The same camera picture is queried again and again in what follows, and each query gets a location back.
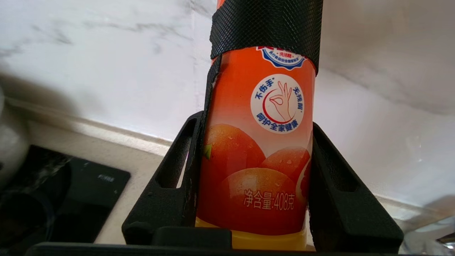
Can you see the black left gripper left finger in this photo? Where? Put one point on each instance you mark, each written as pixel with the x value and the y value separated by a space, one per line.
pixel 163 206

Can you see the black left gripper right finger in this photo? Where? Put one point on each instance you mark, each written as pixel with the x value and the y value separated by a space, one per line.
pixel 348 206

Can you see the orange yellow dish soap bottle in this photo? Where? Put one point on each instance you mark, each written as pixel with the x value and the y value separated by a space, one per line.
pixel 256 149

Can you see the black induction cooktop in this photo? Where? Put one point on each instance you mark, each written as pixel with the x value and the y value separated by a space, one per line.
pixel 78 192

